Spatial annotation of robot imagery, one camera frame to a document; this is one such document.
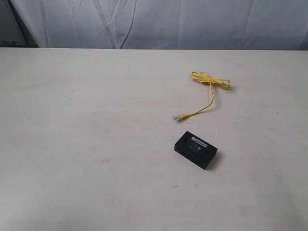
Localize yellow ethernet cable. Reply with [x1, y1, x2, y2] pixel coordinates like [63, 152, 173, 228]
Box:
[171, 70, 231, 123]

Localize black network switch box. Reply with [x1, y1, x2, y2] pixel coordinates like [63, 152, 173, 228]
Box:
[174, 131, 218, 170]

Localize white backdrop cloth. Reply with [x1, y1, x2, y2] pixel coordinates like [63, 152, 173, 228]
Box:
[12, 0, 308, 50]

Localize green plant leaves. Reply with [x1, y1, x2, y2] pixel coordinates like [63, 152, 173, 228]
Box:
[0, 40, 18, 47]

